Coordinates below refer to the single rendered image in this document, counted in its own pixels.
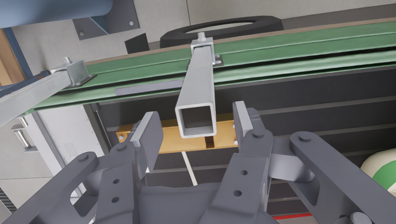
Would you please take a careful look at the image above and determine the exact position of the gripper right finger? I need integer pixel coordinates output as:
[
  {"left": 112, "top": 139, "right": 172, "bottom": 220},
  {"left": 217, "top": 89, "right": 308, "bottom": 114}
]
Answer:
[{"left": 198, "top": 100, "right": 396, "bottom": 224}]

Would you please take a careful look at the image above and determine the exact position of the grey bolted base plate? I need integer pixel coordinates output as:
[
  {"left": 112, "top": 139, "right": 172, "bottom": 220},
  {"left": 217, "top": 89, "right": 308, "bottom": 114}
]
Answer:
[{"left": 72, "top": 0, "right": 140, "bottom": 41}]

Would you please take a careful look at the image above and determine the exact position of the small black box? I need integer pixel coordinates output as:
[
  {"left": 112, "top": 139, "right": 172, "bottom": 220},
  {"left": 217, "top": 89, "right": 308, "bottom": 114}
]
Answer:
[{"left": 124, "top": 33, "right": 151, "bottom": 54}]

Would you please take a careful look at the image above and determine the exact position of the grey square tube socket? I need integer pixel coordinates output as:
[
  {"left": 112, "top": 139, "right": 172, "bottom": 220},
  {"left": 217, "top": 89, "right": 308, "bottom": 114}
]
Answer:
[
  {"left": 0, "top": 60, "right": 97, "bottom": 128},
  {"left": 175, "top": 36, "right": 224, "bottom": 139}
]

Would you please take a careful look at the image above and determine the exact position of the orange cross bar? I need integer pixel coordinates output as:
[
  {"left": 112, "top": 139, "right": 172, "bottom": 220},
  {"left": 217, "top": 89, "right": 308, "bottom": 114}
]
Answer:
[{"left": 116, "top": 112, "right": 239, "bottom": 155}]

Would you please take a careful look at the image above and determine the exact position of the blue round column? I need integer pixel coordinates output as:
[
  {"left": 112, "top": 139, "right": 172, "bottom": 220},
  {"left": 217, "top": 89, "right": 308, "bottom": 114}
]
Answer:
[{"left": 0, "top": 0, "right": 114, "bottom": 29}]

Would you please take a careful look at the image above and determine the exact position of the blue and brown door frame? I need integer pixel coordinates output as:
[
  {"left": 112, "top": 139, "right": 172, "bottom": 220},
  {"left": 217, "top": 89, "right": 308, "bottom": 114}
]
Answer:
[{"left": 0, "top": 27, "right": 34, "bottom": 88}]

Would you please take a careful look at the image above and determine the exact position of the black tyre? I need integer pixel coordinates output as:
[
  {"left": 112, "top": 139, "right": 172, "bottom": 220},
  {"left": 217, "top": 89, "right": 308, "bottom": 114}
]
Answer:
[{"left": 159, "top": 15, "right": 284, "bottom": 49}]

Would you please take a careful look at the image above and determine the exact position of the grey flat label plate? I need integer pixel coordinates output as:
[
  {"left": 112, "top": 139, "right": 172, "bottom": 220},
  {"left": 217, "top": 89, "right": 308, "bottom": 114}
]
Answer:
[{"left": 114, "top": 79, "right": 184, "bottom": 97}]

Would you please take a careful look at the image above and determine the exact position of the white riveted panel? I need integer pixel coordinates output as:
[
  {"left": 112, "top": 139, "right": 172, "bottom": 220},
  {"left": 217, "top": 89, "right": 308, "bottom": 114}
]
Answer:
[{"left": 23, "top": 104, "right": 107, "bottom": 198}]

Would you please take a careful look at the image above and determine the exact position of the dark floor grate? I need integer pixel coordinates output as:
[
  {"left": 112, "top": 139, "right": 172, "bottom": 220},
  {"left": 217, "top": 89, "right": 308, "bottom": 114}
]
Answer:
[{"left": 0, "top": 187, "right": 18, "bottom": 215}]

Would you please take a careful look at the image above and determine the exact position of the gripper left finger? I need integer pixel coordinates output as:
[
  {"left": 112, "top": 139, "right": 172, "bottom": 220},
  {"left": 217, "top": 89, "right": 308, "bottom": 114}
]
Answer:
[{"left": 3, "top": 111, "right": 164, "bottom": 224}]

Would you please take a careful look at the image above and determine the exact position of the white and green sack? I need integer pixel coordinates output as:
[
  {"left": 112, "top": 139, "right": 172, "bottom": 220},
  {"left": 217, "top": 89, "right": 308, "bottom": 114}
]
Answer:
[{"left": 360, "top": 150, "right": 396, "bottom": 199}]

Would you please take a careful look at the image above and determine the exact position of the grey bar handle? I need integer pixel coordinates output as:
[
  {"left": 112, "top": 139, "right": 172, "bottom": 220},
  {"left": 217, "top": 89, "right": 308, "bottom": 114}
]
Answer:
[{"left": 10, "top": 117, "right": 38, "bottom": 153}]

